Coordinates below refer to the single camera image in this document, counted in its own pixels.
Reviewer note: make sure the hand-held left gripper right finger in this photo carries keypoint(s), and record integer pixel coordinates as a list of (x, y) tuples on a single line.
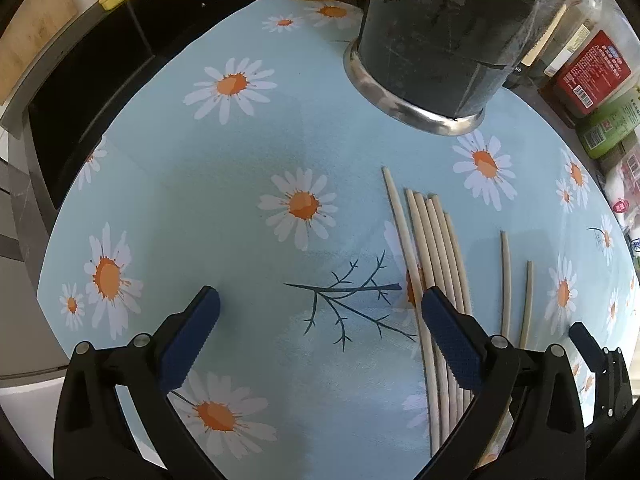
[(450, 340)]

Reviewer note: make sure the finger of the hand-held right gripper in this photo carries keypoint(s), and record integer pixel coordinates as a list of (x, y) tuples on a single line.
[(585, 342)]

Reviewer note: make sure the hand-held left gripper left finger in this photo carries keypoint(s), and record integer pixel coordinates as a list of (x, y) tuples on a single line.
[(192, 335)]

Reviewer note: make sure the bunch of wooden chopsticks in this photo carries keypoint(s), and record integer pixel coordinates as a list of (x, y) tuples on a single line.
[(432, 240)]

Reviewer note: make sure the dark cylindrical chopstick holder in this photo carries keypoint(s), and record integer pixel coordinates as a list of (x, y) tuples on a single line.
[(440, 35)]

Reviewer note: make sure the blue daisy print tablecloth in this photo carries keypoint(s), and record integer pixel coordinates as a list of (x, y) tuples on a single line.
[(250, 260)]

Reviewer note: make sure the pink and white packet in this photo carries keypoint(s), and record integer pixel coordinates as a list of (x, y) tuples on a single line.
[(625, 190)]

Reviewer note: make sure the green label bottle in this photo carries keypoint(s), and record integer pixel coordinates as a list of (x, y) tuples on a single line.
[(610, 127)]

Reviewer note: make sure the black kitchen sink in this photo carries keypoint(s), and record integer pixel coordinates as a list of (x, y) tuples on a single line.
[(85, 100)]

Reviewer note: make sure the red label jar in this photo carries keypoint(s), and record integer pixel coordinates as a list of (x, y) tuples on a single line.
[(590, 77)]

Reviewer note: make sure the clear jar with white label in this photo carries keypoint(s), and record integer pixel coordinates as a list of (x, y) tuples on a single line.
[(565, 35)]

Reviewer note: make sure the wooden board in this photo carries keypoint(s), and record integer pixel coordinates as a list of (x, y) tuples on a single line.
[(35, 25)]

